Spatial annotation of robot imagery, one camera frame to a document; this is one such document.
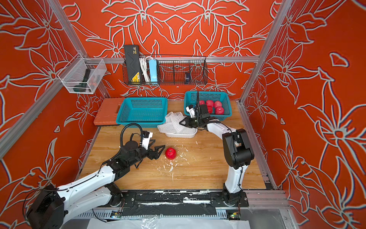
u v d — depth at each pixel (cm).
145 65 86
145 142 68
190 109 86
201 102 119
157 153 71
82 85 81
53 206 39
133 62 87
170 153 84
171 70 98
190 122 83
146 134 67
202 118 76
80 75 90
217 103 110
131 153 60
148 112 114
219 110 105
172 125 92
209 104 113
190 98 117
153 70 90
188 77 90
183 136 95
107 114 104
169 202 73
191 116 84
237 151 50
